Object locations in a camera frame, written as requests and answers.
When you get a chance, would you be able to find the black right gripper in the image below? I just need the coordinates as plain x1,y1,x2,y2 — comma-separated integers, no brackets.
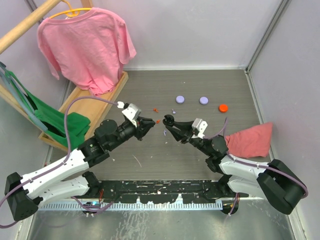
166,120,213,157

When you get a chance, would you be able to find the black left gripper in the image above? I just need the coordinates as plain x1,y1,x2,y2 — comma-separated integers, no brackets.
108,116,155,151

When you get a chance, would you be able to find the black earbud charging case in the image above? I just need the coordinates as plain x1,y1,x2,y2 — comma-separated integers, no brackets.
162,114,175,127

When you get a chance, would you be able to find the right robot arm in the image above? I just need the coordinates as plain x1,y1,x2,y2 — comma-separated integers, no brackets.
162,114,309,215

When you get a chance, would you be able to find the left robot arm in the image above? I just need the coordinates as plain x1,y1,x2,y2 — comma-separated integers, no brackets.
4,116,156,222

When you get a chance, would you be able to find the left lilac earbud case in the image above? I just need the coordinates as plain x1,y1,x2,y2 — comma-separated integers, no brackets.
175,95,185,104

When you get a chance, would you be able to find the lilac earbud case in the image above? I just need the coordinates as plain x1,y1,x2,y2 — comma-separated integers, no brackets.
175,95,185,104
199,96,209,105

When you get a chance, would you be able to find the right lilac earbud case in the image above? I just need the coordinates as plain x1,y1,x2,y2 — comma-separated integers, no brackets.
199,96,209,105

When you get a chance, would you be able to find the orange earbud case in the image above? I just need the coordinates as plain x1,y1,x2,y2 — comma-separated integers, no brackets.
218,104,229,113

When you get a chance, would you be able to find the wooden rack base tray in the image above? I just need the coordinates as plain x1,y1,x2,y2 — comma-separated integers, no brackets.
38,71,129,152

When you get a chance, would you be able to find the salmon pink folded cloth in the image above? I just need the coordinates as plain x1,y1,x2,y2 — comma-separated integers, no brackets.
224,122,273,159

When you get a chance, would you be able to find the green t-shirt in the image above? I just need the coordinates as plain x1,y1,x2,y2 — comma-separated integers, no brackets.
9,71,91,150

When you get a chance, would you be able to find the pink t-shirt on hanger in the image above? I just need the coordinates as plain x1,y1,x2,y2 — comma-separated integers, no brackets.
37,7,137,97

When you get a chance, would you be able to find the grey-blue clothes hanger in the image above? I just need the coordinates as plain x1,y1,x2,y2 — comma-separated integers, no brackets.
0,62,48,132

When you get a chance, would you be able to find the yellow clothes hanger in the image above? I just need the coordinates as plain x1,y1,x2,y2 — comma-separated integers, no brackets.
49,0,93,19

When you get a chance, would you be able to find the wooden hanging rod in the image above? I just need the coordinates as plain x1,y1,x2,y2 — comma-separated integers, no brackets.
0,0,61,54

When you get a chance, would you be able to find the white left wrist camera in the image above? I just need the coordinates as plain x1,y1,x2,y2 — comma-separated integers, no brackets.
121,103,142,128

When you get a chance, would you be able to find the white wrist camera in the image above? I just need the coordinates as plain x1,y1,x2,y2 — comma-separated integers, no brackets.
191,118,208,139
121,103,142,128

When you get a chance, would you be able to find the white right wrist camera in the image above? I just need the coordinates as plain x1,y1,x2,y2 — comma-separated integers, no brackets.
191,118,208,139

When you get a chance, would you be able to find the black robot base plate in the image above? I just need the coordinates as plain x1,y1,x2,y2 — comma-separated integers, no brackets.
86,179,250,205

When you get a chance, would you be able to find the grey slotted cable duct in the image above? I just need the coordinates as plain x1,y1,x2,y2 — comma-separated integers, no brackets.
39,200,223,211

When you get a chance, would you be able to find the aluminium corner frame post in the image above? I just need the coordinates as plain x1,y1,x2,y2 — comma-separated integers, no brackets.
245,0,291,74

